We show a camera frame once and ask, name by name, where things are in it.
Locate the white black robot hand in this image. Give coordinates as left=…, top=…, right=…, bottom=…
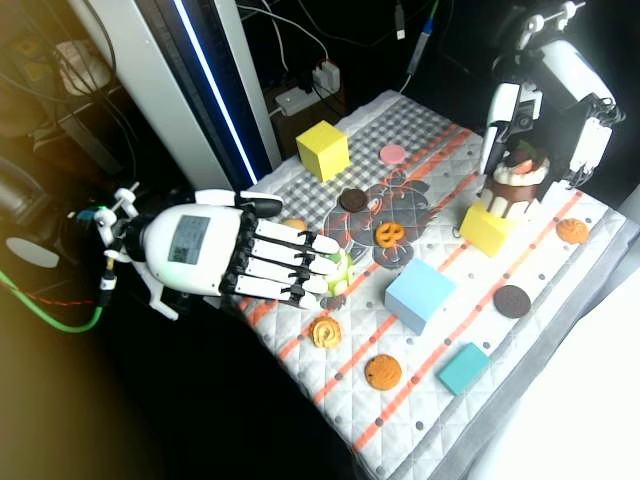
left=141, top=187, right=355, bottom=312
left=480, top=38, right=627, bottom=204

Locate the chocolate strawberry toy cake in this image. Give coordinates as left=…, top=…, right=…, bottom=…
left=480, top=141, right=551, bottom=221

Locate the green object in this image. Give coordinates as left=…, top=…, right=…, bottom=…
left=319, top=248, right=359, bottom=301

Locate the large yellow foam cube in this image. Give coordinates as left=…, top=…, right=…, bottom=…
left=295, top=119, right=350, bottom=184

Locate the small yellow foam cube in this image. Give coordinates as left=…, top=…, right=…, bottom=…
left=458, top=201, right=521, bottom=258

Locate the light blue foam cube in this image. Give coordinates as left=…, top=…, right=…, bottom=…
left=384, top=258, right=458, bottom=336

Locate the white column with blue light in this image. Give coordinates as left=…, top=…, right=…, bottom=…
left=67, top=0, right=284, bottom=201

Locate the orange rosette cookie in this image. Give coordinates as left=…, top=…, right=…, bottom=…
left=556, top=218, right=590, bottom=245

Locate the yellow swirl butter cookie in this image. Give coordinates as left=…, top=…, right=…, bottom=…
left=308, top=315, right=344, bottom=349

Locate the brown cardboard box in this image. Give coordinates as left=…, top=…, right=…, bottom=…
left=262, top=84, right=347, bottom=159

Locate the dark chocolate sandwich cookie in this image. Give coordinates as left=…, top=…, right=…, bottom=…
left=493, top=284, right=532, bottom=319
left=339, top=188, right=370, bottom=213

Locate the white power strip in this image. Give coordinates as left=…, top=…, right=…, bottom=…
left=274, top=85, right=324, bottom=118

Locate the pink sandwich cookie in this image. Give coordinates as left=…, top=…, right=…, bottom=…
left=378, top=143, right=407, bottom=165

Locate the beige power strip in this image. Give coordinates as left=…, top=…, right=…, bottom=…
left=53, top=39, right=114, bottom=96

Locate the orange pretzel cookie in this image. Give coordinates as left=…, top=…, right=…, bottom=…
left=374, top=221, right=406, bottom=249

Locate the white charger plug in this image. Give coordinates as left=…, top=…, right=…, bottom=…
left=312, top=58, right=341, bottom=94

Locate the brown chocolate chip cookie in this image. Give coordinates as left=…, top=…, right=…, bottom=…
left=364, top=354, right=403, bottom=391

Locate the grey quilt with bear print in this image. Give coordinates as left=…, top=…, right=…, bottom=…
left=238, top=89, right=631, bottom=480

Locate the teal flat block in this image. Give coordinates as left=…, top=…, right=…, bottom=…
left=437, top=342, right=492, bottom=396

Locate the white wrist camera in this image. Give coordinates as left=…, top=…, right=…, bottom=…
left=516, top=97, right=545, bottom=135

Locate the thin red wire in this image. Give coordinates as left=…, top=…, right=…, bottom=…
left=27, top=294, right=96, bottom=307

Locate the green cable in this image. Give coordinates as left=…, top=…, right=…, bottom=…
left=0, top=269, right=105, bottom=334

